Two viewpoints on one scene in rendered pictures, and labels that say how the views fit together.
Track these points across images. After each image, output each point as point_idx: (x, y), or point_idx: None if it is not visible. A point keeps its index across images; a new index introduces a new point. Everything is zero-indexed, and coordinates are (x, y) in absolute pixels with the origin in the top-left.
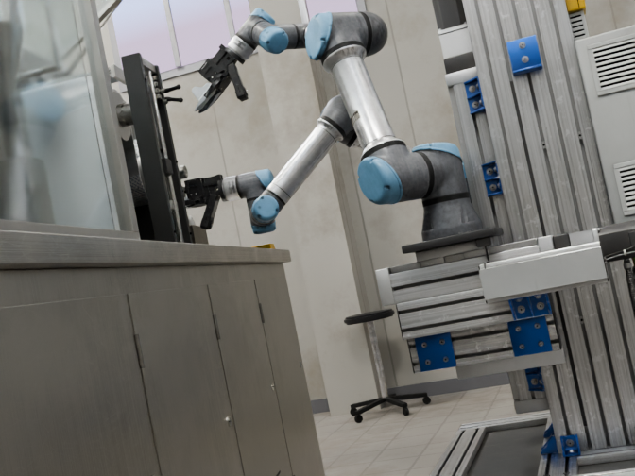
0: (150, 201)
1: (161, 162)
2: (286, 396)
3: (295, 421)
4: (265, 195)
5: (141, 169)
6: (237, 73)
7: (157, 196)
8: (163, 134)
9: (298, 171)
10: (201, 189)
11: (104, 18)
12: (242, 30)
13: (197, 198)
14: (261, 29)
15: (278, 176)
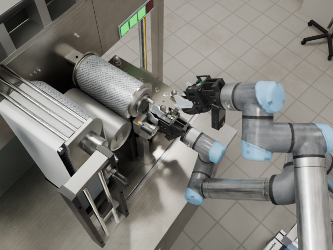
0: (86, 230)
1: (93, 228)
2: (179, 223)
3: (184, 219)
4: (194, 197)
5: (109, 146)
6: (219, 113)
7: (90, 233)
8: (112, 182)
9: (228, 198)
10: (168, 130)
11: None
12: (238, 100)
13: (165, 131)
14: (247, 137)
15: (213, 188)
